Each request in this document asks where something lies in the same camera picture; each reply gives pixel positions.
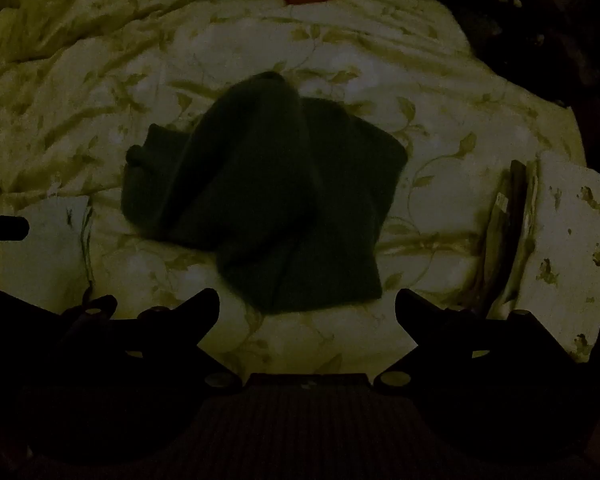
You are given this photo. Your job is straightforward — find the dark cloth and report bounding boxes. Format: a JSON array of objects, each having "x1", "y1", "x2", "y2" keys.
[{"x1": 447, "y1": 0, "x2": 600, "y2": 121}]

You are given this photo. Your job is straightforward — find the folded white floral cloth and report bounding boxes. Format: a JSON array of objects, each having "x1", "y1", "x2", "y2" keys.
[{"x1": 502, "y1": 151, "x2": 600, "y2": 364}]

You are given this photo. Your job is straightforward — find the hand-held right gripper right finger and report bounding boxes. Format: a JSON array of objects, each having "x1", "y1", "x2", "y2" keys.
[{"x1": 374, "y1": 287, "x2": 547, "y2": 390}]

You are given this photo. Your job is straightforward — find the dark green garment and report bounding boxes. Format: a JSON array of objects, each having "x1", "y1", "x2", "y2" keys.
[{"x1": 121, "y1": 71, "x2": 410, "y2": 315}]

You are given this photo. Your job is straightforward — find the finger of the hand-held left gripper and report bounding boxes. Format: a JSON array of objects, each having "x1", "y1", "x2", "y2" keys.
[{"x1": 0, "y1": 212, "x2": 30, "y2": 242}]

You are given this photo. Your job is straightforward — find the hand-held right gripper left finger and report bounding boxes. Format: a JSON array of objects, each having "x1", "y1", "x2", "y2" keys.
[{"x1": 60, "y1": 287, "x2": 242, "y2": 390}]

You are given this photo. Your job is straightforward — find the floral quilt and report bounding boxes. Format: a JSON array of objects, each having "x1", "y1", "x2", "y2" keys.
[{"x1": 0, "y1": 0, "x2": 588, "y2": 376}]

